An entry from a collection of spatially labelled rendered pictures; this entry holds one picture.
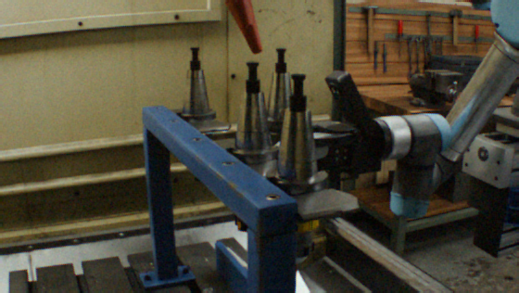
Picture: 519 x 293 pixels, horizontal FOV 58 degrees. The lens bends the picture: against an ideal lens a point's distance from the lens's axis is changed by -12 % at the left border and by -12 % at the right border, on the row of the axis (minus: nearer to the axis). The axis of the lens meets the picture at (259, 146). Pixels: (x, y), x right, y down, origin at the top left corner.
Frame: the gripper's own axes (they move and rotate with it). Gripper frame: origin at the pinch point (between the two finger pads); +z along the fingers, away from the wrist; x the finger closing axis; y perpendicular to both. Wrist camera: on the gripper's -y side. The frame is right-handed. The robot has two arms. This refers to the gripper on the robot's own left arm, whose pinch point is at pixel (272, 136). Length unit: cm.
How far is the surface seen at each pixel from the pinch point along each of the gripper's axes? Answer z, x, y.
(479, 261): -188, 104, 113
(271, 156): 8.0, -15.5, -1.9
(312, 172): 8.3, -25.6, -2.9
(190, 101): 10.3, 8.0, -4.7
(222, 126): 7.3, 1.9, -1.8
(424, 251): -167, 132, 113
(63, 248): 32, 46, 35
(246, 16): 21.8, -39.9, -18.4
